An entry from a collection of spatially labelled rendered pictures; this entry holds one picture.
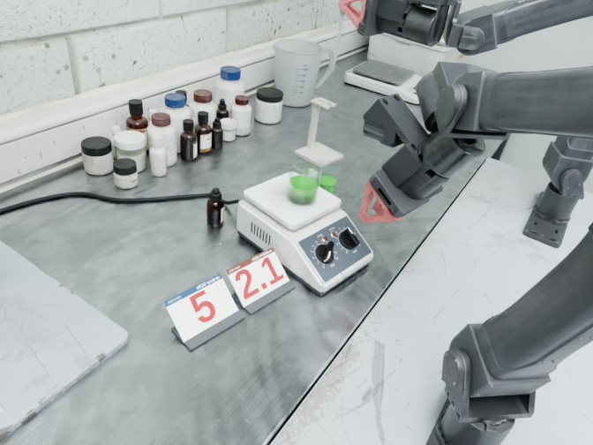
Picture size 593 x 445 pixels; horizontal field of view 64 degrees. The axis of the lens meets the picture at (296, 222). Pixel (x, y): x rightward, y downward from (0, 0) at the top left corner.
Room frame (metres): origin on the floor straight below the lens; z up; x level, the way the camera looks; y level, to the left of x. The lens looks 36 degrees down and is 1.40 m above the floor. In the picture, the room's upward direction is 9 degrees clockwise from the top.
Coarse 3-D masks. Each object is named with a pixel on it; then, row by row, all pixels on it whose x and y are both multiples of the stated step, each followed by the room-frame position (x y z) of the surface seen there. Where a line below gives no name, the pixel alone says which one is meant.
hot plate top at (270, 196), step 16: (288, 176) 0.71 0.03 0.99; (256, 192) 0.64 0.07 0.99; (272, 192) 0.65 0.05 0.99; (320, 192) 0.67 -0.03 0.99; (272, 208) 0.60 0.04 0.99; (288, 208) 0.61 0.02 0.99; (304, 208) 0.62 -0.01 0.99; (320, 208) 0.62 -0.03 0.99; (288, 224) 0.57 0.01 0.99; (304, 224) 0.58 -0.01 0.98
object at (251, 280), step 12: (252, 264) 0.53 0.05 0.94; (264, 264) 0.54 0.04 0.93; (276, 264) 0.55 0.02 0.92; (240, 276) 0.50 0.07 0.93; (252, 276) 0.51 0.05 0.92; (264, 276) 0.52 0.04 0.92; (276, 276) 0.53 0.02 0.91; (240, 288) 0.49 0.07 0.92; (252, 288) 0.50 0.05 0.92; (264, 288) 0.51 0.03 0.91
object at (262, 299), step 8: (280, 264) 0.55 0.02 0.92; (232, 280) 0.49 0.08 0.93; (288, 280) 0.54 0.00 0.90; (272, 288) 0.51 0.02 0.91; (280, 288) 0.52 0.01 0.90; (288, 288) 0.52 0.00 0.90; (232, 296) 0.49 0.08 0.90; (240, 296) 0.48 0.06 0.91; (256, 296) 0.49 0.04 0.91; (264, 296) 0.50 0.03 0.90; (272, 296) 0.50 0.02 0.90; (280, 296) 0.50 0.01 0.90; (240, 304) 0.48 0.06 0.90; (248, 304) 0.48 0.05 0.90; (256, 304) 0.48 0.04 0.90; (264, 304) 0.48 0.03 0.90; (248, 312) 0.46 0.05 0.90
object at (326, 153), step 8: (320, 104) 0.96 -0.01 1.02; (328, 104) 0.97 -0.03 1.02; (312, 112) 0.98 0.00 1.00; (312, 120) 0.98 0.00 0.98; (312, 128) 0.98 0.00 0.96; (312, 136) 0.98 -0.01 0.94; (312, 144) 0.98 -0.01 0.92; (320, 144) 1.01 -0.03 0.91; (296, 152) 0.96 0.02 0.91; (304, 152) 0.96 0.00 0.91; (320, 152) 0.97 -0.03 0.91; (328, 152) 0.98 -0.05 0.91; (336, 152) 0.99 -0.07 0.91; (336, 160) 0.96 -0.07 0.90
